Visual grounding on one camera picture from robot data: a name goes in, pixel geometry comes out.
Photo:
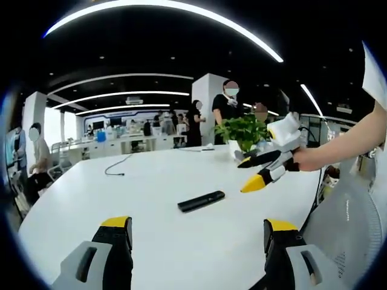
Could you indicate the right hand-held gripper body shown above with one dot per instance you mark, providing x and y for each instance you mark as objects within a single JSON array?
[{"x": 287, "y": 133}]

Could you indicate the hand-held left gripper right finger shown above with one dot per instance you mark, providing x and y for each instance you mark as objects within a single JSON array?
[{"x": 299, "y": 266}]

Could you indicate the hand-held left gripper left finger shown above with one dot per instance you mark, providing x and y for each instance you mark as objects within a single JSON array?
[{"x": 90, "y": 266}]

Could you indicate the black remote control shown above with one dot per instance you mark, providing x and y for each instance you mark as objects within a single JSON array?
[{"x": 201, "y": 201}]

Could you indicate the person's right hand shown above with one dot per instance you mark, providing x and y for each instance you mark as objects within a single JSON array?
[{"x": 308, "y": 160}]

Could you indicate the white plant pot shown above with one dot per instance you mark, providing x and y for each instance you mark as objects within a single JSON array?
[{"x": 237, "y": 146}]

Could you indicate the green potted plant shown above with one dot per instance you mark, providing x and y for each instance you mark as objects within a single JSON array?
[{"x": 239, "y": 130}]

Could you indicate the white ceiling light strip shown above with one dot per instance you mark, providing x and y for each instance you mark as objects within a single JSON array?
[
  {"x": 130, "y": 106},
  {"x": 121, "y": 93},
  {"x": 311, "y": 99}
]

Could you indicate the small flat dark object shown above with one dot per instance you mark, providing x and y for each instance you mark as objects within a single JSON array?
[{"x": 208, "y": 148}]

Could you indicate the white perforated basket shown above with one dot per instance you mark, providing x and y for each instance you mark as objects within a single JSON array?
[{"x": 347, "y": 226}]

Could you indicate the person's white shirt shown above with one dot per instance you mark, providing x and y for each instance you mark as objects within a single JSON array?
[{"x": 375, "y": 75}]

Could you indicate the grey office chair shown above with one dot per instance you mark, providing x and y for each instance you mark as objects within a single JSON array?
[{"x": 62, "y": 163}]

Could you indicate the white counter row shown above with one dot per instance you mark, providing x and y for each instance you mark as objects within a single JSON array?
[{"x": 136, "y": 142}]

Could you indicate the blue container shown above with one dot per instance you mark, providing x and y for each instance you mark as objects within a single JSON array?
[{"x": 101, "y": 136}]

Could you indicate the ceiling air conditioner unit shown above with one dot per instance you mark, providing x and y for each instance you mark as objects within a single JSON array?
[{"x": 134, "y": 100}]

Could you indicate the long curved ceiling light strip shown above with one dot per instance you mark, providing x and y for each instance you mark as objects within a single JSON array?
[{"x": 51, "y": 31}]

